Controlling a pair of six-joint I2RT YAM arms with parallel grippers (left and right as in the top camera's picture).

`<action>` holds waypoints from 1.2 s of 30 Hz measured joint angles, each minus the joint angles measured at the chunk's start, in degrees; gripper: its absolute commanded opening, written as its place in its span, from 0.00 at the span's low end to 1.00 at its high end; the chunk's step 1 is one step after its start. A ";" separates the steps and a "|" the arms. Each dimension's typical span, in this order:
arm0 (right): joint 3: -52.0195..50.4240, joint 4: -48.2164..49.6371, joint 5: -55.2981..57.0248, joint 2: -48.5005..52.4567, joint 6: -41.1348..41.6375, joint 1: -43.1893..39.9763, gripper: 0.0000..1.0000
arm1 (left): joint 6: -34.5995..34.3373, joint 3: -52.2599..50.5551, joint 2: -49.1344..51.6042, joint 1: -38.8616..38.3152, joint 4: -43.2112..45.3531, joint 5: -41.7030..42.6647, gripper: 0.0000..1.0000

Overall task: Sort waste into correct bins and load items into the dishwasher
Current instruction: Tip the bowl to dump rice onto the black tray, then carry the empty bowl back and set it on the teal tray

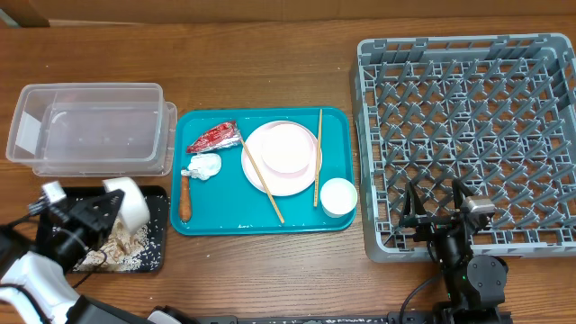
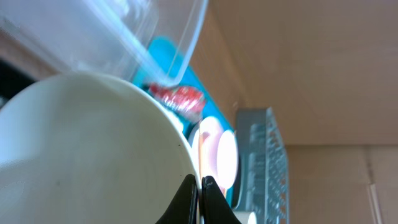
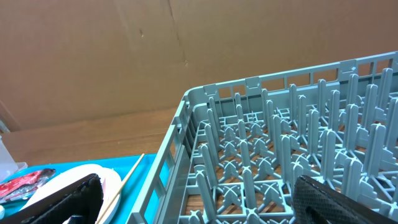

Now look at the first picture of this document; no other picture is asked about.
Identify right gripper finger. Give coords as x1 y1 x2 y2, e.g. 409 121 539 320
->
452 178 473 210
402 182 427 217

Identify rice and food scraps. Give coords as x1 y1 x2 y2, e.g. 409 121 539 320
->
71 188 166 274

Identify teal plastic serving tray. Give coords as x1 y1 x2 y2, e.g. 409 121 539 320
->
170 107 356 236

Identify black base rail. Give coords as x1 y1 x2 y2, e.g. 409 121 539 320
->
193 312 514 324

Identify wooden chopstick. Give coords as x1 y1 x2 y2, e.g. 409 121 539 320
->
240 136 285 225
313 109 323 208

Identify clear plastic bin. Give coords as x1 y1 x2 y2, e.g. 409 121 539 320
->
5 83 177 176

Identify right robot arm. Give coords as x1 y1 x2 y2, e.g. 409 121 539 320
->
398 179 512 323

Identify white bowl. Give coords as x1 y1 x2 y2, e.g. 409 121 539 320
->
103 177 150 235

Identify black plastic tray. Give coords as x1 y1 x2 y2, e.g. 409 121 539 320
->
30 184 171 275

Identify orange carrot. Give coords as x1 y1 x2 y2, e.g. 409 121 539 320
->
179 173 192 223

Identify red snack wrapper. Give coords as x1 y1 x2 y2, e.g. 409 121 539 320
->
185 121 241 154

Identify white tissue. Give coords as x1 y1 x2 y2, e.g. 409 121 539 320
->
181 153 222 181

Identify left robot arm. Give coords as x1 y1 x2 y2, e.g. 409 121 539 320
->
1 190 199 324

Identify grey dishwasher rack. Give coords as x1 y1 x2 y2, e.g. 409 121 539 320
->
351 33 575 263

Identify white plastic cup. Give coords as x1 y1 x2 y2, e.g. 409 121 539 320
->
319 178 357 218

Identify large pink plate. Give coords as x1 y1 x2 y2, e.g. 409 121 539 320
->
240 120 323 198

